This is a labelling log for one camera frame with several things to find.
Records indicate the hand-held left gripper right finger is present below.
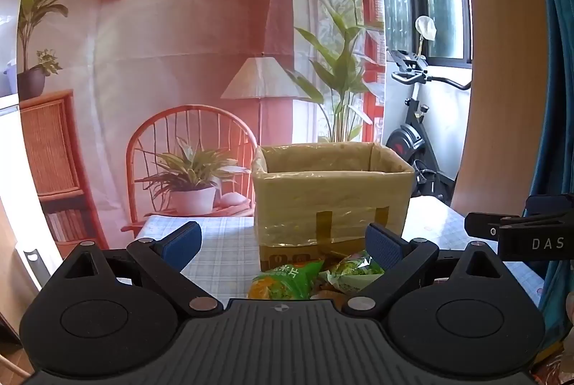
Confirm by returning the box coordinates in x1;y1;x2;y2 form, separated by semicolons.
343;223;532;317

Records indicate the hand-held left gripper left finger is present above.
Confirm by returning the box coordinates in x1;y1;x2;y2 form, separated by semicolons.
41;221;224;317

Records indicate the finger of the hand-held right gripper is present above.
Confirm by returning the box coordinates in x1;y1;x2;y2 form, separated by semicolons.
465;210;524;242

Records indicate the green white snack packet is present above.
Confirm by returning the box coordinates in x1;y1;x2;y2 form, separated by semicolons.
319;249;385;293

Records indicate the taped cardboard box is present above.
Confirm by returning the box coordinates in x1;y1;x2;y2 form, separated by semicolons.
252;142;415;274

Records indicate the green orange chip packet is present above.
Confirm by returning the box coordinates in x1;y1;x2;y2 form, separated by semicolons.
248;258;326;300

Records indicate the checked tablecloth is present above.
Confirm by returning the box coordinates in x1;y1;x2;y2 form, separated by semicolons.
139;197;545;309

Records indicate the black exercise bike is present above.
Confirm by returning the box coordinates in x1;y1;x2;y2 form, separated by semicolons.
386;49;472;205

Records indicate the wooden panel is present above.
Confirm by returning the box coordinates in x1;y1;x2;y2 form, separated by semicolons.
450;0;557;216

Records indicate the blue curtain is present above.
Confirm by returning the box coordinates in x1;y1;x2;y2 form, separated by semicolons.
524;0;574;318

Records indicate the white appliance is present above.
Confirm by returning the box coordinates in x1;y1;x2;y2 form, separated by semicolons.
0;100;63;336

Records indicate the printed room backdrop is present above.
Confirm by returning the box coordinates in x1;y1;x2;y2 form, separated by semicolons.
17;0;387;251

